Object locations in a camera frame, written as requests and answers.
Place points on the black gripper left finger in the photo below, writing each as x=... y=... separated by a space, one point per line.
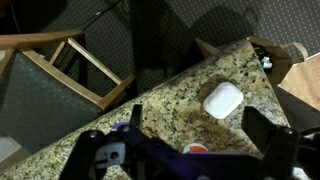
x=86 y=150

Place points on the white earbuds case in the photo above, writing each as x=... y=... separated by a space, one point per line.
x=222 y=100

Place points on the brown paper bag with cans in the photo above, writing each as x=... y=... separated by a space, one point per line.
x=273 y=50

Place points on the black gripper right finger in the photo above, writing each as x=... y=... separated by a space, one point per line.
x=283 y=150

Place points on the white pill bottle orange label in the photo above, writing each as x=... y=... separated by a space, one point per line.
x=195 y=148

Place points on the dark dotted floor mat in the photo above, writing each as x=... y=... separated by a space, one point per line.
x=160 y=33

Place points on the wooden chair grey cushion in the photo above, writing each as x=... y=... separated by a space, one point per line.
x=40 y=100

